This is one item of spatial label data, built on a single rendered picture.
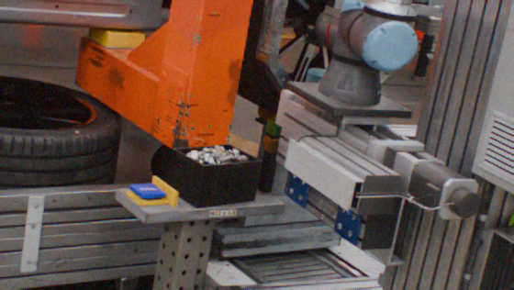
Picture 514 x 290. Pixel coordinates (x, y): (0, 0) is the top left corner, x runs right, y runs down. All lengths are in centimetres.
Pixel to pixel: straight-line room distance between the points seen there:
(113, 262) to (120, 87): 53
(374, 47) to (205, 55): 64
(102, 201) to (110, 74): 47
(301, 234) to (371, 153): 118
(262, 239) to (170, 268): 67
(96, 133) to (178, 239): 44
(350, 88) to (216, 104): 52
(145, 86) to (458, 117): 98
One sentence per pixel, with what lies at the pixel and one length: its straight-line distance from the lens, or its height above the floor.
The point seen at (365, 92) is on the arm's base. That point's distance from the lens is 237.
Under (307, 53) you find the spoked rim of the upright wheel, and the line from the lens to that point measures 326.
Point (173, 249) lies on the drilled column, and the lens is 266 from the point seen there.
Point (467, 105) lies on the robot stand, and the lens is 229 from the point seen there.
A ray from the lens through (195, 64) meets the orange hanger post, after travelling 269.
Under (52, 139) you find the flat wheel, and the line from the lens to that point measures 280.
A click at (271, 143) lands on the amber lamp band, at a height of 60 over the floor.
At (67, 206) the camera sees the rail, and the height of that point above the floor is 35.
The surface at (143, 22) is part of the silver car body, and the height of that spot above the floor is 77.
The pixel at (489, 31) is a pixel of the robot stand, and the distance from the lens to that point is 226.
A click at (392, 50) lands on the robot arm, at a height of 98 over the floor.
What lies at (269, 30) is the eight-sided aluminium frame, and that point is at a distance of 303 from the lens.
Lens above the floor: 134
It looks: 16 degrees down
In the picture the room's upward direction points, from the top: 10 degrees clockwise
